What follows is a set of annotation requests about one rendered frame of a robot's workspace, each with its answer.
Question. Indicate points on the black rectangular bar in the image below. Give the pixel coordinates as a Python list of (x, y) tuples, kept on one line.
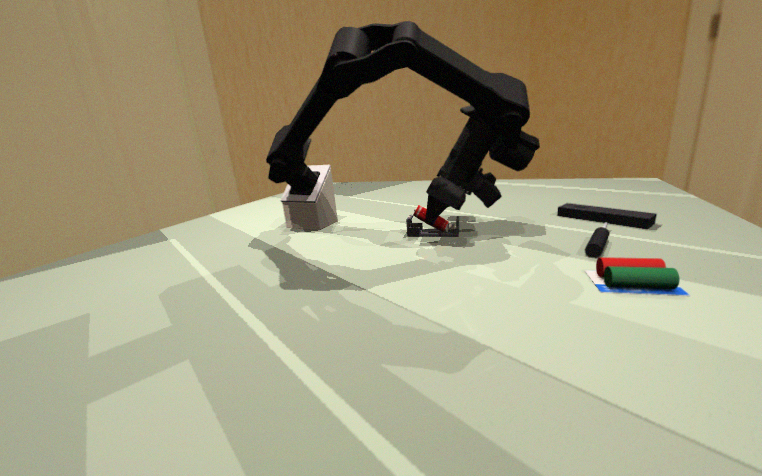
[(612, 216)]

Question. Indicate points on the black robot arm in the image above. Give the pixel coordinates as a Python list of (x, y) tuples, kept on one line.
[(499, 102)]

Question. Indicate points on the red and blue cylinder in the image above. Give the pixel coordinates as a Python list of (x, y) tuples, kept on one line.
[(439, 223)]

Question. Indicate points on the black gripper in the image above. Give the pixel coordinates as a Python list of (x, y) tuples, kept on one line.
[(448, 189)]

